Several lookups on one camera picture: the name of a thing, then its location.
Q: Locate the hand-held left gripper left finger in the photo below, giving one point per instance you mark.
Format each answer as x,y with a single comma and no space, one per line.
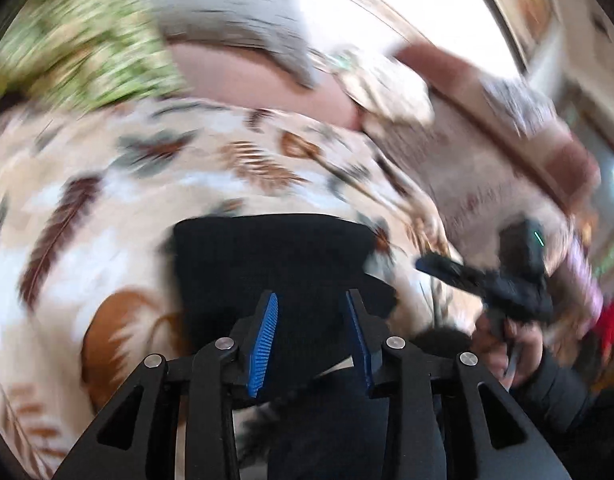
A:
263,345

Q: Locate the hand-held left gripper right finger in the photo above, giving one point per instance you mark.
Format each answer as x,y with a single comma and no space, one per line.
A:
359,345

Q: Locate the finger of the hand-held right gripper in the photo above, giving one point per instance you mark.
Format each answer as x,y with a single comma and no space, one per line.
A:
452,272

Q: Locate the black pants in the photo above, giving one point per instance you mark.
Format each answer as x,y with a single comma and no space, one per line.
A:
287,260

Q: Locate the person's right forearm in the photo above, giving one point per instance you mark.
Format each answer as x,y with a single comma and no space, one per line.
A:
562,400

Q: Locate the person's right hand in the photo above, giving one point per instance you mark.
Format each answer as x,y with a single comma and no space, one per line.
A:
522,355

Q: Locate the striped floral cushion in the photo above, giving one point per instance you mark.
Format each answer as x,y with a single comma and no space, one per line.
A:
467,180

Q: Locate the person's dark clothing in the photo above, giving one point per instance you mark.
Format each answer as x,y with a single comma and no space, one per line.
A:
332,435

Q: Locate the grey striped garment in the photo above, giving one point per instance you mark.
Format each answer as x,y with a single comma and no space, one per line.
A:
517,102

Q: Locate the white printed cloth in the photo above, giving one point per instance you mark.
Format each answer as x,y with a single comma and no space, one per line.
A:
392,90

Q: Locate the leaf print fleece blanket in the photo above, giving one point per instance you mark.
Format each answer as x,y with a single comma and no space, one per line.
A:
112,200

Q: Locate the small white green garment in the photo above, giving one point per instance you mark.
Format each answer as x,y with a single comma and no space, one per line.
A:
337,60

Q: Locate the grey quilted pillow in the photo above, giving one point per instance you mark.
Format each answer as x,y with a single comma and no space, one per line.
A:
227,15

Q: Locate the green floral pillow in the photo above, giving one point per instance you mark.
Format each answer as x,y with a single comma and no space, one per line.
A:
82,45

